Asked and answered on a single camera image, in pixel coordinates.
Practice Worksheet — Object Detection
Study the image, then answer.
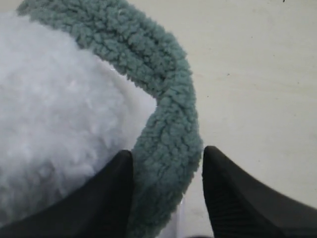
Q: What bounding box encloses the green fleece scarf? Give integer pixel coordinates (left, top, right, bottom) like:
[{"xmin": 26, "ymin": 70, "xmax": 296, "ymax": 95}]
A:
[{"xmin": 17, "ymin": 0, "xmax": 203, "ymax": 238}]

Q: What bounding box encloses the white plastic tray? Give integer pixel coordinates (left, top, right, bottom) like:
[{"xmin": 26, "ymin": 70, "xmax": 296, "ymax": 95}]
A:
[{"xmin": 98, "ymin": 59, "xmax": 187, "ymax": 238}]

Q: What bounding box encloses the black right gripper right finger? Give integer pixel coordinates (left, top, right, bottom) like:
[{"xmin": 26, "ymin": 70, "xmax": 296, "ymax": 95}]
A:
[{"xmin": 202, "ymin": 146, "xmax": 317, "ymax": 238}]

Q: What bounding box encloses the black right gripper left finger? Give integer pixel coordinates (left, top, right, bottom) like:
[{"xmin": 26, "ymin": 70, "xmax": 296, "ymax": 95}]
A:
[{"xmin": 0, "ymin": 150, "xmax": 134, "ymax": 238}]

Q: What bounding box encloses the white plush snowman toy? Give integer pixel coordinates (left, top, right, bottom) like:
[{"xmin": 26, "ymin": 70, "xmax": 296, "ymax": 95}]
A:
[{"xmin": 0, "ymin": 11, "xmax": 127, "ymax": 226}]

